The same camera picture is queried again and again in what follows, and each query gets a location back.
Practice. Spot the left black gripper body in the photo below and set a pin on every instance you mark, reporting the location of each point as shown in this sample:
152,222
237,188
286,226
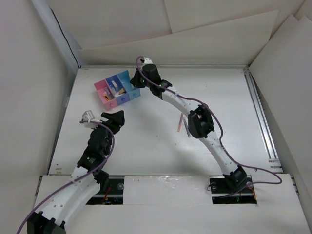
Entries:
114,125

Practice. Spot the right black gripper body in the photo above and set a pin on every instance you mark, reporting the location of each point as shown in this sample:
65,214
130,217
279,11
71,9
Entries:
140,82

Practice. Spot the white sleeved eraser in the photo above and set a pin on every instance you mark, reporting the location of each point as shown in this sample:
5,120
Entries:
114,84

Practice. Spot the purple highlighter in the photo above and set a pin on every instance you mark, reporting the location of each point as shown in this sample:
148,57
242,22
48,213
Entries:
186,127

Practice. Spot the pink highlighter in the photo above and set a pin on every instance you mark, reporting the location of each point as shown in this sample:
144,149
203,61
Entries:
180,122

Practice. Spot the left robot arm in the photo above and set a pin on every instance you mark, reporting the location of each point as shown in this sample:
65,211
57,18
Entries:
57,210

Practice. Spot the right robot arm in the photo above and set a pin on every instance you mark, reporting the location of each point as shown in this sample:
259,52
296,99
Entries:
200,122

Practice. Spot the light blue container bin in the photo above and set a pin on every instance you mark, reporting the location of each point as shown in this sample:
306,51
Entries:
125,79

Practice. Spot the dark blue container bin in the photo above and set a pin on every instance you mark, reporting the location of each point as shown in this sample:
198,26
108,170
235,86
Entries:
121,99

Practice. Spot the pink container bin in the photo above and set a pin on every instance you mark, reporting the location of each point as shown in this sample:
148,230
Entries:
99,86

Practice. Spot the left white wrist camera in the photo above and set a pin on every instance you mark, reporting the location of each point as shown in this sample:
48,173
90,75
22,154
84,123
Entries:
89,120

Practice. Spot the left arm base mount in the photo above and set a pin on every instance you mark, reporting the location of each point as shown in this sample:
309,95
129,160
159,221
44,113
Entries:
113,195

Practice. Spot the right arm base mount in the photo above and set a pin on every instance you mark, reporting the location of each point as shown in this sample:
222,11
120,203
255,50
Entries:
222,194

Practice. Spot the right aluminium rail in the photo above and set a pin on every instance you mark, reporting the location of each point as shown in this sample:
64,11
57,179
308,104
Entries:
269,145

